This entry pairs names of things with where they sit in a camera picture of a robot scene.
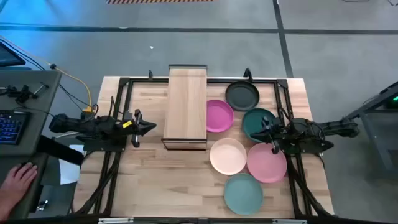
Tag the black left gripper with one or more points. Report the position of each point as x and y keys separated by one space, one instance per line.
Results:
x=136 y=127

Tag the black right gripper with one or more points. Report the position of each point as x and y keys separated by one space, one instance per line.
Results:
x=275 y=133

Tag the cream plate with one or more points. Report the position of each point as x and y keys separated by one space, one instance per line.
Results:
x=228 y=156

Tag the light blue-green plate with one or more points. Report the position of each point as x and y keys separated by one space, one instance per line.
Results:
x=243 y=194

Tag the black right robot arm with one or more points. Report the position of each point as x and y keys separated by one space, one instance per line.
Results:
x=311 y=130

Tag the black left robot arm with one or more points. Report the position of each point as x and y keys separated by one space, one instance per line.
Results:
x=93 y=126

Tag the person's forearm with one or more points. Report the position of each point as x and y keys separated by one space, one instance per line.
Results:
x=5 y=207

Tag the dark green plate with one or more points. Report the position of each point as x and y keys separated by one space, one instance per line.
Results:
x=253 y=123

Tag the pink plate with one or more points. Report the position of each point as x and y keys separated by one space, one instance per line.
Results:
x=265 y=165

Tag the dark grey plate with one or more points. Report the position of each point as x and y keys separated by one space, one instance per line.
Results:
x=242 y=96

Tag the magenta plate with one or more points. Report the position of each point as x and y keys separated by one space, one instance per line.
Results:
x=219 y=116

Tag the black flat bar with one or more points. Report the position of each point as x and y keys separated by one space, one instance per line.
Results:
x=59 y=151

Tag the white paper sheet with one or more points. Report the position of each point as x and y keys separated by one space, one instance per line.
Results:
x=68 y=174

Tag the grey desk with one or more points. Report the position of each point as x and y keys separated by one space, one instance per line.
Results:
x=40 y=124

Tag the grey metal stand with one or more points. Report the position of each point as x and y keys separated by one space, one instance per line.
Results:
x=370 y=107

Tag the black clamp tool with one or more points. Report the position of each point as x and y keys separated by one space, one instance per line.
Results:
x=23 y=93

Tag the small silver metal object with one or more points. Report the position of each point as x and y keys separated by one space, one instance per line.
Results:
x=43 y=205

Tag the black keyboard with blue backlight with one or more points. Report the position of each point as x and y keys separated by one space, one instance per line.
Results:
x=12 y=127

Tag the person's hand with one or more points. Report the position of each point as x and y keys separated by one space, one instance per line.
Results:
x=18 y=180

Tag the black computer monitor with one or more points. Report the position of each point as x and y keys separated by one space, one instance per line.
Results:
x=9 y=57

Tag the wooden shelf with black frame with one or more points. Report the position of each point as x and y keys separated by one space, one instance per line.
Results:
x=185 y=105

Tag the black metal table frame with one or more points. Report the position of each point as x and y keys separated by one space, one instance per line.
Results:
x=140 y=81

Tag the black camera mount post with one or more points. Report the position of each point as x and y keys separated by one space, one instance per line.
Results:
x=150 y=74
x=248 y=75

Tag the silver metal bracket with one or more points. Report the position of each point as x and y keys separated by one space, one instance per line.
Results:
x=115 y=220
x=289 y=221

